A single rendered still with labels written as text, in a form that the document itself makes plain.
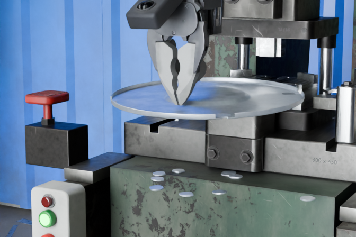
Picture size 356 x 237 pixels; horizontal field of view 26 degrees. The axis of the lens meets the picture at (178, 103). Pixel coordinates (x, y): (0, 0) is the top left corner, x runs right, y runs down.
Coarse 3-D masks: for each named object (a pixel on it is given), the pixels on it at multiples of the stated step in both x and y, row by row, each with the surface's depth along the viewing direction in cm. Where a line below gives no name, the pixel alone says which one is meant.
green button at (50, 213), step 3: (45, 210) 123; (48, 210) 123; (42, 213) 123; (45, 213) 123; (48, 213) 123; (51, 213) 123; (39, 216) 123; (48, 216) 123; (51, 216) 122; (54, 216) 123; (39, 219) 124; (51, 219) 122; (54, 219) 123; (39, 222) 124; (51, 222) 122; (54, 222) 123; (42, 225) 123; (45, 225) 123; (48, 225) 123; (51, 225) 123
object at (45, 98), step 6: (48, 90) 139; (54, 90) 138; (30, 96) 133; (36, 96) 133; (42, 96) 132; (48, 96) 132; (54, 96) 133; (60, 96) 134; (66, 96) 136; (30, 102) 133; (36, 102) 133; (42, 102) 132; (48, 102) 132; (54, 102) 133; (60, 102) 134; (48, 108) 135; (48, 114) 136
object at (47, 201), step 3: (45, 195) 123; (48, 195) 123; (51, 195) 123; (42, 198) 123; (45, 198) 123; (48, 198) 122; (51, 198) 123; (54, 198) 123; (42, 201) 123; (45, 201) 123; (48, 201) 122; (51, 201) 123; (54, 201) 123; (42, 204) 123; (45, 204) 123; (48, 204) 122; (51, 204) 123; (54, 204) 123; (48, 207) 124; (51, 207) 123
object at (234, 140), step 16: (208, 128) 127; (224, 128) 126; (240, 128) 125; (256, 128) 124; (272, 128) 128; (208, 144) 128; (224, 144) 126; (240, 144) 125; (256, 144) 124; (208, 160) 128; (224, 160) 127; (240, 160) 125; (256, 160) 124
